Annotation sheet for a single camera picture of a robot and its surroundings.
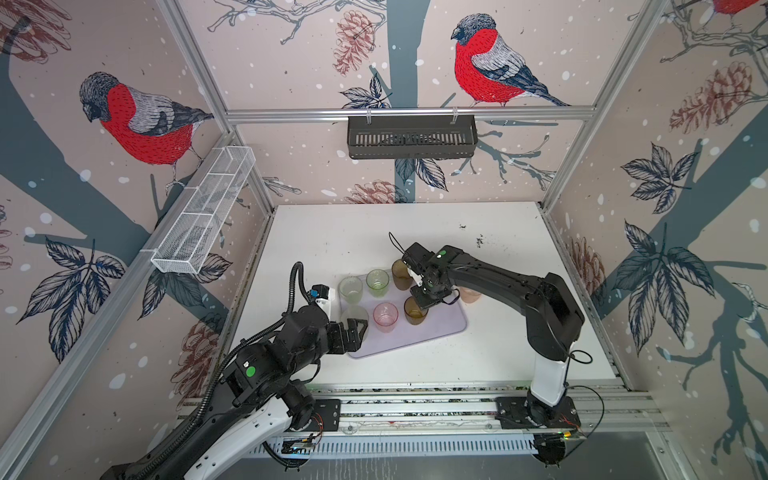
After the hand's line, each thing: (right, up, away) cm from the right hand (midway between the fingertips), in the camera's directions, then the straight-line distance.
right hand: (421, 306), depth 87 cm
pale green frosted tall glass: (-19, -1, -5) cm, 20 cm away
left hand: (-18, 0, -19) cm, 26 cm away
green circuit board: (-30, -30, -17) cm, 46 cm away
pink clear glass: (-11, -4, +2) cm, 12 cm away
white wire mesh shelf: (-59, +28, -8) cm, 66 cm away
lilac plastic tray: (+8, -4, +3) cm, 10 cm away
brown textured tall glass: (-6, +8, +11) cm, 14 cm away
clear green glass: (-14, +6, +8) cm, 17 cm away
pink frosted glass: (+8, +9, -26) cm, 28 cm away
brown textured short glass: (-2, -3, +3) cm, 5 cm away
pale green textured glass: (-21, +4, +6) cm, 23 cm away
